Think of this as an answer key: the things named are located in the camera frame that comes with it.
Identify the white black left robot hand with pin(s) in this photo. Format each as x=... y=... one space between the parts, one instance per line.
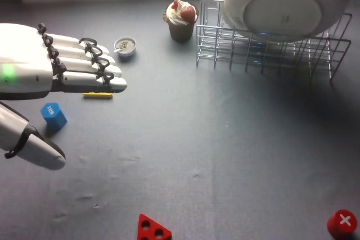
x=22 y=63

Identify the white ceramic plate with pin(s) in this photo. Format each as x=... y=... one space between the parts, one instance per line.
x=281 y=12

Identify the blue hexagon block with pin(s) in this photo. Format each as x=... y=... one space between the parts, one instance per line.
x=54 y=117

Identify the yellow triangle block with holes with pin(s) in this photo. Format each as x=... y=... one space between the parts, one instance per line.
x=98 y=95

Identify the small round tin bowl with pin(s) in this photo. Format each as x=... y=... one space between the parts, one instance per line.
x=125 y=47

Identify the toy cupcake with red hearts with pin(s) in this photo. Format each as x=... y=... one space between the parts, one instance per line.
x=181 y=23

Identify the grey table cloth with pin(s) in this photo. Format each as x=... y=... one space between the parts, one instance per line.
x=197 y=138

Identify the red triangle block with holes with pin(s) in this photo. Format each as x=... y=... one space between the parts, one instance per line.
x=152 y=228

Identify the red cylinder block white cross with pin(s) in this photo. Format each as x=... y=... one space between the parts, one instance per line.
x=341 y=223

